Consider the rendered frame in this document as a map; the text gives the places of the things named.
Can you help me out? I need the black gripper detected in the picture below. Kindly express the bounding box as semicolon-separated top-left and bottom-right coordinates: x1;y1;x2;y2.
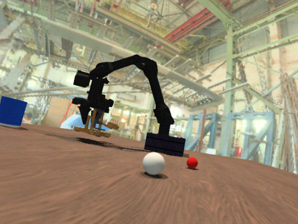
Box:
72;89;109;125

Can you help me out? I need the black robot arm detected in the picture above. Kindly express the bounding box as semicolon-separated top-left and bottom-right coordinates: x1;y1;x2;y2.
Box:
73;54;175;136

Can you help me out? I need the white ball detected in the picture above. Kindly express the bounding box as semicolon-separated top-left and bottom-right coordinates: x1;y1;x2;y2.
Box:
142;152;165;175

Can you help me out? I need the red ball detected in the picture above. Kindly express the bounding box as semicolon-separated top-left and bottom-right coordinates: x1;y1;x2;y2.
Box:
187;157;198;169

